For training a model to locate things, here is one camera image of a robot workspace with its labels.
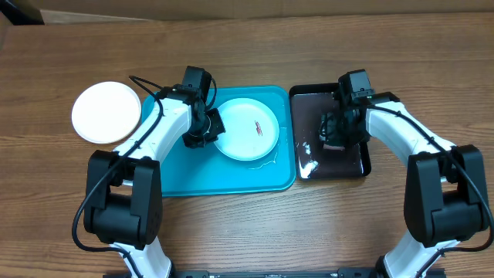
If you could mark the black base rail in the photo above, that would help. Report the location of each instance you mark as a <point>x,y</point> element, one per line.
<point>340,273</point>

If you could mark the light blue plate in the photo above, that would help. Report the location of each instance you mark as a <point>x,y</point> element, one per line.
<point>251,129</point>

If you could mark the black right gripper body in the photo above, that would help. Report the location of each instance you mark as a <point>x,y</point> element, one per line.
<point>333,130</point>

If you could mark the teal plastic tray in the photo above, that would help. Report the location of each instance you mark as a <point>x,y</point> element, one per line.
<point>189,172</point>

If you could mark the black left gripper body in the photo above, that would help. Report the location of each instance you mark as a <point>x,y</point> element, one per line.
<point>205,131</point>

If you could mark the black rectangular tray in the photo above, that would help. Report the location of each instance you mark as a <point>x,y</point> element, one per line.
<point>308,103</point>

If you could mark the green and orange sponge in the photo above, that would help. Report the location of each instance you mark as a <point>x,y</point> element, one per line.
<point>333,147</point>

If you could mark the brown cardboard backdrop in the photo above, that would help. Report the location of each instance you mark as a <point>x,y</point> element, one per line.
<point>113,10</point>

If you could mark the white plate with red stain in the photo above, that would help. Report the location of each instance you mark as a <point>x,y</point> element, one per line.
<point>106,112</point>

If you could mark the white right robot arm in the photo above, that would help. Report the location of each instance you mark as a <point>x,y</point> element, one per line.
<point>445,199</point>

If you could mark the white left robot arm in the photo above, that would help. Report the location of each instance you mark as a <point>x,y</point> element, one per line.
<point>123,206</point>

